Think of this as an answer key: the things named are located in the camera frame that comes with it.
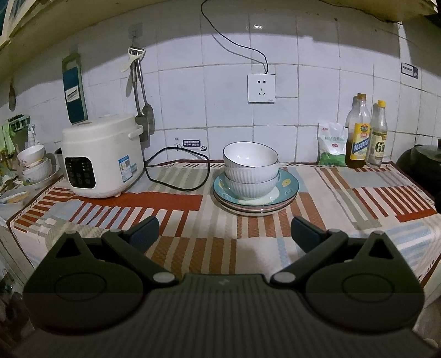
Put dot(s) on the blue egg-print plate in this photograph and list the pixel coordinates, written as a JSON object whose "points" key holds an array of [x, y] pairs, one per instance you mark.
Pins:
{"points": [[287, 189]]}

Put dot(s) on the yellow-label oil bottle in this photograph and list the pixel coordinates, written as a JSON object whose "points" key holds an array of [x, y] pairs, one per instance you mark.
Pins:
{"points": [[360, 141]]}

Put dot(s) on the pink rabbit-print plate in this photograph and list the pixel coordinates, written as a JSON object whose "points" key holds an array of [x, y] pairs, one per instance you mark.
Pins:
{"points": [[255, 209]]}

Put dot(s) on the green plastic rack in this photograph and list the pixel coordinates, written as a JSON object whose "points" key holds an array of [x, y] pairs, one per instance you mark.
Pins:
{"points": [[19, 122]]}

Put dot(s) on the white ribbed bowl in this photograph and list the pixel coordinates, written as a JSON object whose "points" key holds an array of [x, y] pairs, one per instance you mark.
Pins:
{"points": [[251, 174], [251, 191], [249, 155]]}

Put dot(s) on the black wok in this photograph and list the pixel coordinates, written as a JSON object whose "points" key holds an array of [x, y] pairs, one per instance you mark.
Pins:
{"points": [[418, 161]]}

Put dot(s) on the teal hanging grater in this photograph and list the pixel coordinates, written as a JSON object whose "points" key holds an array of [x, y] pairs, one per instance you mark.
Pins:
{"points": [[74, 89]]}

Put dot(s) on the floral bowl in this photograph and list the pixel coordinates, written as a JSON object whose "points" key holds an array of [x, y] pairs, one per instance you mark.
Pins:
{"points": [[31, 155], [36, 172]]}

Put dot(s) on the white wall socket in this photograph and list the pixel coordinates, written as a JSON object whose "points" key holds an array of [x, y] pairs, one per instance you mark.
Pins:
{"points": [[262, 87]]}

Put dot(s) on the white rice cooker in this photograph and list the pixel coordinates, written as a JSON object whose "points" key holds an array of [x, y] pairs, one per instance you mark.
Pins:
{"points": [[103, 155]]}

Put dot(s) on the striped tablecloth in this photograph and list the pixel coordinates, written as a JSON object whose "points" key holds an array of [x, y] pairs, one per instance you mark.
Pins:
{"points": [[327, 206]]}

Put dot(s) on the white plate with dark rim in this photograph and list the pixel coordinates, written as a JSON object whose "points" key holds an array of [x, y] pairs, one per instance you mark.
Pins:
{"points": [[255, 213]]}

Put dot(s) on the long black wall label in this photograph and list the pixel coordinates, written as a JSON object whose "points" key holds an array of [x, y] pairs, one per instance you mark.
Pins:
{"points": [[191, 144]]}

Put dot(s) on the small black wall sticker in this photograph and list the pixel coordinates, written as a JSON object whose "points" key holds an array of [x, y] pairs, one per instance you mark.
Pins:
{"points": [[410, 70]]}

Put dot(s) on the green cloth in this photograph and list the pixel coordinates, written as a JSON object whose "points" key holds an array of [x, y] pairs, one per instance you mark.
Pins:
{"points": [[7, 137]]}

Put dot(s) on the small white spray bottle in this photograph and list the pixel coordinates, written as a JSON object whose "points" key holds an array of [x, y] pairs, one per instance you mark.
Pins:
{"points": [[32, 137]]}

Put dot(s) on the white and green salt bag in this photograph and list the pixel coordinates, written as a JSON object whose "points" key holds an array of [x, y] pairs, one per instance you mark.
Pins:
{"points": [[332, 144]]}

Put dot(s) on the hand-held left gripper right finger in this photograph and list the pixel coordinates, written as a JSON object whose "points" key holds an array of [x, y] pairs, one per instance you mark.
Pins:
{"points": [[304, 230]]}

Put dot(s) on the wall hook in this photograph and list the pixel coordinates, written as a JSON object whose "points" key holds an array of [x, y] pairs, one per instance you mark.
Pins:
{"points": [[136, 30]]}

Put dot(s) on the white peeler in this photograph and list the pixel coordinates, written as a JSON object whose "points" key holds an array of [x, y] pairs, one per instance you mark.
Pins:
{"points": [[134, 53]]}

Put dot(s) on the clear vinegar bottle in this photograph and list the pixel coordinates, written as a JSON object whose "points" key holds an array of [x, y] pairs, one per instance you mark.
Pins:
{"points": [[378, 144]]}

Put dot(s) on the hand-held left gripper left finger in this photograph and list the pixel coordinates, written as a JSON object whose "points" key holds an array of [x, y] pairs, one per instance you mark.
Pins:
{"points": [[146, 230]]}

